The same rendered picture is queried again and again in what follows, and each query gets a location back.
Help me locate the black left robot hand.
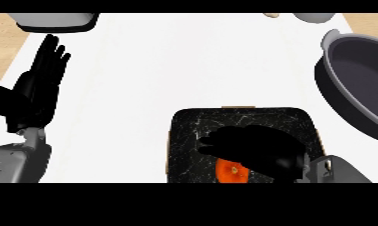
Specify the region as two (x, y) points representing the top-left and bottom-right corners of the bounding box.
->
(0, 34), (72, 134)

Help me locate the orange squash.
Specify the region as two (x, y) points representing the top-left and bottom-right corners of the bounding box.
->
(213, 158), (250, 184)

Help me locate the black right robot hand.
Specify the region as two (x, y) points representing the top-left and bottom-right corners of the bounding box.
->
(196, 124), (309, 182)

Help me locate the black marble tray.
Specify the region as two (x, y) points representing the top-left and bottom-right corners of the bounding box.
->
(163, 105), (327, 184)

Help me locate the pale grey round object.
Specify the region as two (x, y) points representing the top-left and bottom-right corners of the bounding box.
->
(292, 13), (336, 24)

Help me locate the dark grey pot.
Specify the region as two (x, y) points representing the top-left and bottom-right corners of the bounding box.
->
(312, 28), (378, 138)

